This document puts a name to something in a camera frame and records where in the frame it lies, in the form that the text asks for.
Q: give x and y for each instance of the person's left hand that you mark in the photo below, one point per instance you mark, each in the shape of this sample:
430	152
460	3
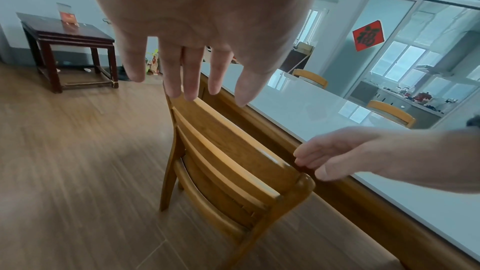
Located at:
202	5

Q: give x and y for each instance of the clear sign holder red card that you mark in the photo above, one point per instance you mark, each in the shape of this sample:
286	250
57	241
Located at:
67	15

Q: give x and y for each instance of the dark wooden cabinet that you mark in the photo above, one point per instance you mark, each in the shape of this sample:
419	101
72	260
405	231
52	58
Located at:
296	60

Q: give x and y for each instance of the light wooden slatted chair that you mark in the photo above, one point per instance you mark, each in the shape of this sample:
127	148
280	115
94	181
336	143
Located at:
392	113
225	156
311	77

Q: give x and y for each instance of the glass sliding door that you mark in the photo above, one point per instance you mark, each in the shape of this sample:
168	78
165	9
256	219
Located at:
412	40

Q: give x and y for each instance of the red kettle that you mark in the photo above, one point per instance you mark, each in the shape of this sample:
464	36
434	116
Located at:
424	97

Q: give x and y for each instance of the grey kitchen counter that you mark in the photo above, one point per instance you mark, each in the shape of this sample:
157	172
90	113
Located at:
397	97

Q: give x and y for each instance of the wooden dining table white top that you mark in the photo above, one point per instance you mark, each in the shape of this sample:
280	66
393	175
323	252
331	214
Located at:
337	114

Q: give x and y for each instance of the red diamond paper decoration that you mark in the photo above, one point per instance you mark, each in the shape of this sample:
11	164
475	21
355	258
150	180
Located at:
368	35

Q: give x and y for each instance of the steel range hood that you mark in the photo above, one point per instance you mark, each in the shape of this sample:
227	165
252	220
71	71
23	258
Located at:
457	55

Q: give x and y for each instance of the dark red wooden side table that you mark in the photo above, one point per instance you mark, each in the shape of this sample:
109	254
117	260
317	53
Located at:
67	34

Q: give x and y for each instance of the person's right forearm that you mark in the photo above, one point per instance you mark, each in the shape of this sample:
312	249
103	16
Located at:
442	159

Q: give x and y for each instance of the person's right hand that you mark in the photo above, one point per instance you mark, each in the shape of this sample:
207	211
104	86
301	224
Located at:
356	150

